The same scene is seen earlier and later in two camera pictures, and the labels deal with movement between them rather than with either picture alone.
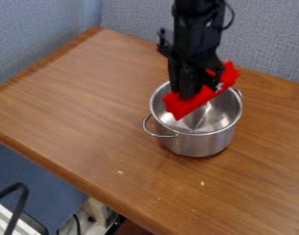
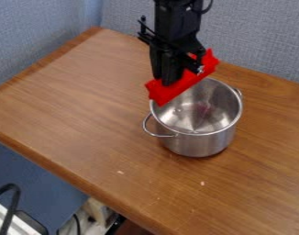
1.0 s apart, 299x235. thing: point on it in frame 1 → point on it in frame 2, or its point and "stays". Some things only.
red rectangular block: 179,106 → 159,92
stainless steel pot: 203,130 stays
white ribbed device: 27,226 stays
